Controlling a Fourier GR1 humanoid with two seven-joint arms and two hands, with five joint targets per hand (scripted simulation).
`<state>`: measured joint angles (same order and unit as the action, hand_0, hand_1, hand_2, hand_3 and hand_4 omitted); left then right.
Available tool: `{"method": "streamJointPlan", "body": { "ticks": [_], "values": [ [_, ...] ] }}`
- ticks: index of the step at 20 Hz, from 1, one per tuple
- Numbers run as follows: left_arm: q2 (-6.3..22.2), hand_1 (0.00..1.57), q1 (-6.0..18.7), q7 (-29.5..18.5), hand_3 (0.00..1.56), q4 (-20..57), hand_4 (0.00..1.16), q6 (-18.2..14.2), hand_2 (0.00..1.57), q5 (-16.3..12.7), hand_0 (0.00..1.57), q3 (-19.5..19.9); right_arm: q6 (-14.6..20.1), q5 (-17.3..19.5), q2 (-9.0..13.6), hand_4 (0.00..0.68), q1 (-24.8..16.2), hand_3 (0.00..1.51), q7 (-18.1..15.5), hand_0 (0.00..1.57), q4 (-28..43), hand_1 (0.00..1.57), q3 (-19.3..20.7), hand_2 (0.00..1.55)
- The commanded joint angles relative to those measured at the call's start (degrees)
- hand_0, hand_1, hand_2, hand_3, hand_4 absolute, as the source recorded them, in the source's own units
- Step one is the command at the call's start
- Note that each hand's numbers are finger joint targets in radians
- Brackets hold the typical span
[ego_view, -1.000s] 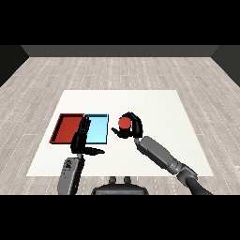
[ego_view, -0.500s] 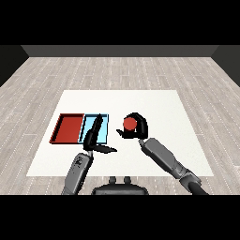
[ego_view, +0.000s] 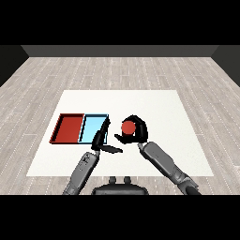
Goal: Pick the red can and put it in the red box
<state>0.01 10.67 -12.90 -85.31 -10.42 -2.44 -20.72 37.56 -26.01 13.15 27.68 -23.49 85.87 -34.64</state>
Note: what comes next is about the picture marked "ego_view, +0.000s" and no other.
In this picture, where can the light blue shallow open box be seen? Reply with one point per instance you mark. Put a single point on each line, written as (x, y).
(92, 128)

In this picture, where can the red shallow open box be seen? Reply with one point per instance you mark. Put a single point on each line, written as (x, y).
(69, 128)

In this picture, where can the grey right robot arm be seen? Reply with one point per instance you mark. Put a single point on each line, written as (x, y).
(167, 166)

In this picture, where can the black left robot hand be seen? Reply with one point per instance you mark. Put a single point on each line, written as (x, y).
(99, 139)

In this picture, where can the dark grey robot body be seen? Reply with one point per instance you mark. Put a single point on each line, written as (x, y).
(120, 188)

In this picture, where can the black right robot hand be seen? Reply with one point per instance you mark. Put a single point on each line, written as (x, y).
(142, 129)

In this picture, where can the red can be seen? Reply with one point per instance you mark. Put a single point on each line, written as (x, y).
(128, 127)

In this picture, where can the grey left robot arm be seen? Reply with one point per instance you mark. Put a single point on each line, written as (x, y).
(82, 172)

